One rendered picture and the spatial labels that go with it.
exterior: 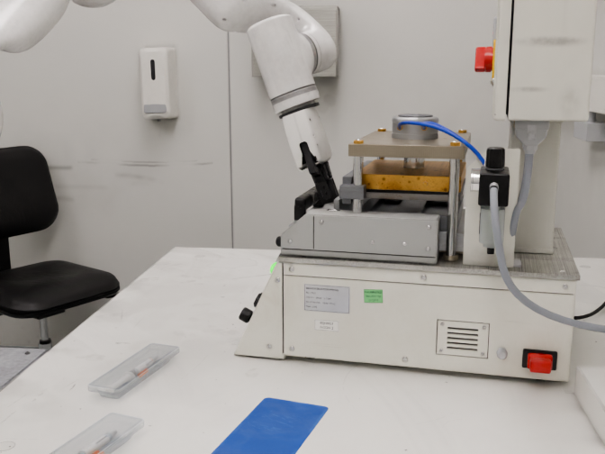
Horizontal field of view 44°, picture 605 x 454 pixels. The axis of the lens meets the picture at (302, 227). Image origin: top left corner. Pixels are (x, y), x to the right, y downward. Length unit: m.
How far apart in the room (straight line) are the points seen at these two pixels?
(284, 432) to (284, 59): 0.62
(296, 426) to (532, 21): 0.65
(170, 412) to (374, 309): 0.35
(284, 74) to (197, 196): 1.67
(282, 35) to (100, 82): 1.76
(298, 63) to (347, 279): 0.38
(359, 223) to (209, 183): 1.78
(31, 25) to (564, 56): 0.86
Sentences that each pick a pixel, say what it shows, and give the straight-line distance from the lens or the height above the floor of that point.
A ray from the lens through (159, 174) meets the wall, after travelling 2.94.
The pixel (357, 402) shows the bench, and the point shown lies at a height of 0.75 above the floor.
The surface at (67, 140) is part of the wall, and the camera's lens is 3.06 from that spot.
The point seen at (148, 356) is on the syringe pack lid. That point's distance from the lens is 1.24.
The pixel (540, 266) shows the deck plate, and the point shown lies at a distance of 1.19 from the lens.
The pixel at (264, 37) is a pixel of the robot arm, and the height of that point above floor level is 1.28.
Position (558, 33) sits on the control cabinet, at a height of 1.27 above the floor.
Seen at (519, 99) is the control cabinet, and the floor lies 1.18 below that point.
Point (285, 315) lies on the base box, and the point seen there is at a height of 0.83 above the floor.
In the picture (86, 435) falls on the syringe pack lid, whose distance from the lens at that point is 1.01.
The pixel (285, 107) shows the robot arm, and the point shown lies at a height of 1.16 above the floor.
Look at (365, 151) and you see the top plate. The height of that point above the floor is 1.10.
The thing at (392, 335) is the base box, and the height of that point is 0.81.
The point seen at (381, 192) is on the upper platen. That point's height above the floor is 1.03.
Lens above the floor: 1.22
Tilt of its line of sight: 12 degrees down
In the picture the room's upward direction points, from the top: straight up
